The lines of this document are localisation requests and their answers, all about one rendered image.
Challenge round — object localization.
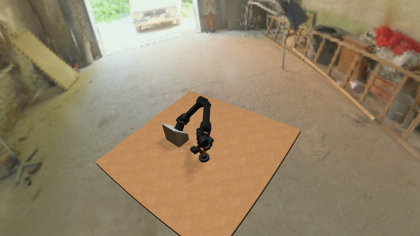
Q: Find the dark grey round pedestal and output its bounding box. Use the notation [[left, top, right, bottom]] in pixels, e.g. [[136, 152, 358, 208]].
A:
[[199, 153, 210, 162]]

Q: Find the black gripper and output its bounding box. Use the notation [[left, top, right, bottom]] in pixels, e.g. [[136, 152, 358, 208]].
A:
[[190, 137, 214, 154]]

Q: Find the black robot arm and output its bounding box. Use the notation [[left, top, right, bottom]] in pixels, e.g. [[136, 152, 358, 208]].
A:
[[174, 96, 212, 151]]

